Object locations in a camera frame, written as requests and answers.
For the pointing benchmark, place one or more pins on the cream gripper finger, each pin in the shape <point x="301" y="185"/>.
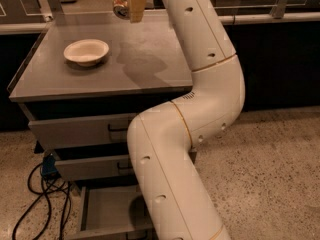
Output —
<point x="136" y="10"/>

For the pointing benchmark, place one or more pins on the grey drawer cabinet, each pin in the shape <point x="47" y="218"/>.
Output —
<point x="145" y="67"/>

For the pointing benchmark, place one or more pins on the blue power box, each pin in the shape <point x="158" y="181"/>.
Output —
<point x="48" y="169"/>

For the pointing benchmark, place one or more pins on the dark lower cabinets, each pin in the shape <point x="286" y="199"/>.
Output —
<point x="280" y="62"/>

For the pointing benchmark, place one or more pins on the white bowl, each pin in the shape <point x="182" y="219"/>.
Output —
<point x="87" y="52"/>

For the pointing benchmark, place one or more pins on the top grey drawer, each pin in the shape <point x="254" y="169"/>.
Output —
<point x="81" y="131"/>

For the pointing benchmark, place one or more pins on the middle grey drawer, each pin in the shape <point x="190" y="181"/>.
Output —
<point x="94" y="168"/>

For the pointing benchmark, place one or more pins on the bottom grey drawer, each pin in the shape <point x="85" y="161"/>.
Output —
<point x="114" y="213"/>

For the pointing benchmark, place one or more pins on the grey drawer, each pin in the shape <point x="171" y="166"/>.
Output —
<point x="81" y="131"/>
<point x="94" y="168"/>
<point x="114" y="213"/>

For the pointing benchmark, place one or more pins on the orange soda can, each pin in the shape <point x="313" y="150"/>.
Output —
<point x="121" y="9"/>

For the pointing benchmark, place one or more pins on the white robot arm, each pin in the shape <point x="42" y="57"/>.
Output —
<point x="160" y="138"/>

